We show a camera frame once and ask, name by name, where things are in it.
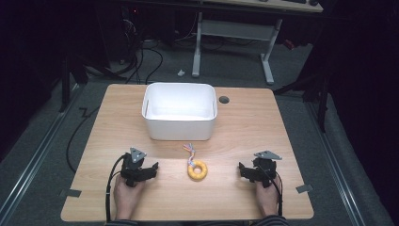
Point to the grey tape piece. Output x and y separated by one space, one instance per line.
304 188
71 193

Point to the small red object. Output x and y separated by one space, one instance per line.
289 44

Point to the person's right hand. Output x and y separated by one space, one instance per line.
268 201

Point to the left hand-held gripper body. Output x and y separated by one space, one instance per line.
131 171

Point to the person's left hand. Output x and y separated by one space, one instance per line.
125 201

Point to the dark round table grommet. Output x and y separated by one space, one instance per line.
224 100

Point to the light desk with white legs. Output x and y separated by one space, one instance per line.
235 29

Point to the metal floor rail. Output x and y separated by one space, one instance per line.
34 157
335 163

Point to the dark metal stand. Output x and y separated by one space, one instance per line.
321 94
67 81

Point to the white plastic bin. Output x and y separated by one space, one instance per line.
178 127

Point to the small white floor scrap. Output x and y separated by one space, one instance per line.
181 72

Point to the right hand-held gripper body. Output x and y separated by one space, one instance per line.
264 171

